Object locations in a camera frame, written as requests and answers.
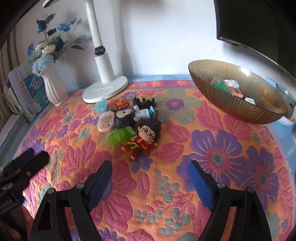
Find floral orange table cloth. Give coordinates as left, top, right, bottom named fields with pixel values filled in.
left=17, top=80, right=295, bottom=240

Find black wall television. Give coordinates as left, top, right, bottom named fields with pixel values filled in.
left=214, top=1, right=295, bottom=78

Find upright books row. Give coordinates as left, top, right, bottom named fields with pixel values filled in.
left=6, top=62, right=49, bottom=122

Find black spiky hair piece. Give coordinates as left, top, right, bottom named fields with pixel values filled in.
left=132, top=97, right=157, bottom=110

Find red orange small box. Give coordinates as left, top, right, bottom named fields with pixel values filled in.
left=109, top=100, right=130, bottom=111

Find white astronaut body figure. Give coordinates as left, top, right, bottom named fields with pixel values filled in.
left=133, top=105, right=158, bottom=122

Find toys inside bowl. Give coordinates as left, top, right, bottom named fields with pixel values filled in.
left=211, top=76, right=255, bottom=105

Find white desk lamp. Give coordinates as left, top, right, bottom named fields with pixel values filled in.
left=82, top=1, right=128, bottom=103

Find pink ribbed vase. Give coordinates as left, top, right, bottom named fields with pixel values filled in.
left=38, top=67, right=69, bottom=106

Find blue white artificial flowers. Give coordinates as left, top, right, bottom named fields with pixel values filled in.
left=27, top=14, right=88, bottom=75

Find light blue crystal toy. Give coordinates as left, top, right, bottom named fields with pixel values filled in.
left=94, top=98, right=108, bottom=113

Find black monkey head toy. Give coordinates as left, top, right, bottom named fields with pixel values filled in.
left=113, top=108, right=136, bottom=129

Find amber ribbed glass bowl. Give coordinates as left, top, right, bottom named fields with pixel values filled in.
left=188, top=60, right=287, bottom=124

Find beige curtain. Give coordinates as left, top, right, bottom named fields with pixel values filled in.
left=0, top=27, right=22, bottom=130

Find red robed chibi figure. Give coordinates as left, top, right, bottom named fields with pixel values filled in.
left=121, top=118, right=162, bottom=160

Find green translucent toy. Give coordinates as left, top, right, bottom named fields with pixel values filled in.
left=107, top=126, right=136, bottom=149

